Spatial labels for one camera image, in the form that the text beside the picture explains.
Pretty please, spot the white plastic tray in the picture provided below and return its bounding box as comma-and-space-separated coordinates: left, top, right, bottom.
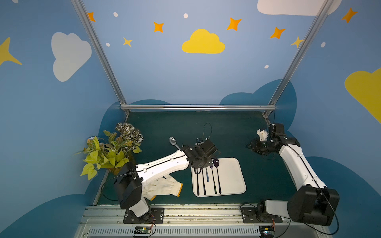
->
191, 158, 247, 197

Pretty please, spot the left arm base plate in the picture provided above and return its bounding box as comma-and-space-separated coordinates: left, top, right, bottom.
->
123, 207, 165, 224

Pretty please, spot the blue metal fork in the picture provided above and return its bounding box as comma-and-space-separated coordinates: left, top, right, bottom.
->
205, 168, 210, 182

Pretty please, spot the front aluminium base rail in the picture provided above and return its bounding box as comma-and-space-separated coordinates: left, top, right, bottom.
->
74, 204, 330, 238

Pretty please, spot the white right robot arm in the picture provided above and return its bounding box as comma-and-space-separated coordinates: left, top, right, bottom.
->
247, 124, 340, 226

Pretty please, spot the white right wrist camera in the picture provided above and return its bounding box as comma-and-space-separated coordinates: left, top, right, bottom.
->
257, 129, 268, 141

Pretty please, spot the white work glove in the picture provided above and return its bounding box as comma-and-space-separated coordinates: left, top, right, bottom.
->
142, 174, 183, 201

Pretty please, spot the green potted plant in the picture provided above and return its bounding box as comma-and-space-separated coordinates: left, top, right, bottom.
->
80, 123, 144, 180

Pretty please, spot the silver spoon pink handle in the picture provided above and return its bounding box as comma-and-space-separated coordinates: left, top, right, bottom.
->
169, 137, 181, 150

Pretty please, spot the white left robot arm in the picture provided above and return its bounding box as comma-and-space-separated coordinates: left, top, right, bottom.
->
113, 137, 220, 217

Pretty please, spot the aluminium frame post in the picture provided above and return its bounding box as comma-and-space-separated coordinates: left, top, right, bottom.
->
71, 0, 130, 120
263, 0, 334, 119

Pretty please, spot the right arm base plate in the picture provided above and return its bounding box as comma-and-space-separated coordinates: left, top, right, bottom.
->
240, 207, 283, 224

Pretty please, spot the purple metal spoon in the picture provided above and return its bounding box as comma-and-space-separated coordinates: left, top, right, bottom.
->
213, 158, 222, 194
201, 168, 206, 196

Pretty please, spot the left aluminium frame post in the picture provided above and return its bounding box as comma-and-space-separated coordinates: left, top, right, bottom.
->
71, 0, 130, 120

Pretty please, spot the horizontal aluminium frame rail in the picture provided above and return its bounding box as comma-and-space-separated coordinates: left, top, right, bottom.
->
120, 104, 276, 111

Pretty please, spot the right aluminium frame post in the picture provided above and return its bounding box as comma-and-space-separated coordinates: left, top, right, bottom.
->
263, 0, 334, 119

